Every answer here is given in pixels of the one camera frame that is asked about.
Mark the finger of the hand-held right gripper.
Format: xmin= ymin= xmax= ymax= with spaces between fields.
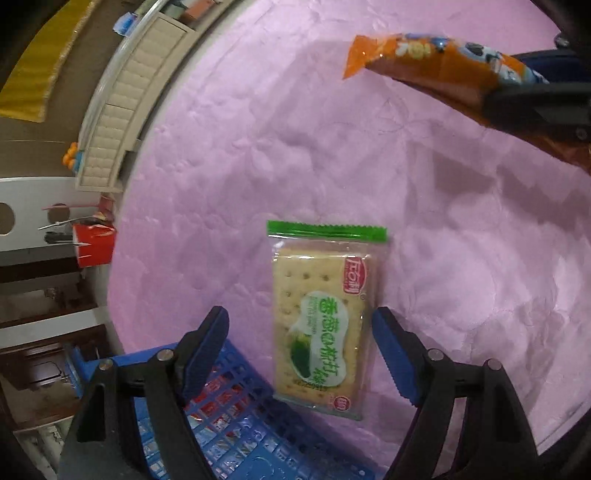
xmin=482 ymin=83 xmax=591 ymax=145
xmin=512 ymin=31 xmax=591 ymax=86

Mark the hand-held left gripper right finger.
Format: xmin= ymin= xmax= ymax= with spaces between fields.
xmin=372 ymin=306 xmax=541 ymax=480

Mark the green edged cracker packet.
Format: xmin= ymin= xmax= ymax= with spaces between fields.
xmin=267 ymin=220 xmax=387 ymax=421

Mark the broom with dustpan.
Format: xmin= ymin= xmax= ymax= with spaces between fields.
xmin=41 ymin=203 xmax=112 ymax=232

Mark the blue tissue box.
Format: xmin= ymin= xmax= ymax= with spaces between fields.
xmin=113 ymin=13 xmax=139 ymax=35

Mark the pink tablecloth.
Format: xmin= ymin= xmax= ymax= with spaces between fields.
xmin=108 ymin=0 xmax=591 ymax=480

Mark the orange snack packet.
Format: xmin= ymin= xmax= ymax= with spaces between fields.
xmin=342 ymin=31 xmax=591 ymax=175

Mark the cream tv cabinet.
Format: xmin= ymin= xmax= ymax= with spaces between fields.
xmin=76 ymin=11 xmax=199 ymax=192

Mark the blue plastic basket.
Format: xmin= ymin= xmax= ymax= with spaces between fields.
xmin=69 ymin=339 xmax=384 ymax=480

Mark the dark wooden door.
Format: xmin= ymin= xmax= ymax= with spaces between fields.
xmin=0 ymin=263 xmax=107 ymax=416

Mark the red paper bag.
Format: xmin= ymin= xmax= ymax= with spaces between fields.
xmin=74 ymin=222 xmax=115 ymax=268

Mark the yellow cloth cover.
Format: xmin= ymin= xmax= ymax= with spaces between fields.
xmin=0 ymin=0 xmax=93 ymax=123

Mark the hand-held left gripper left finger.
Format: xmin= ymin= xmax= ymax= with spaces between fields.
xmin=58 ymin=305 xmax=230 ymax=480

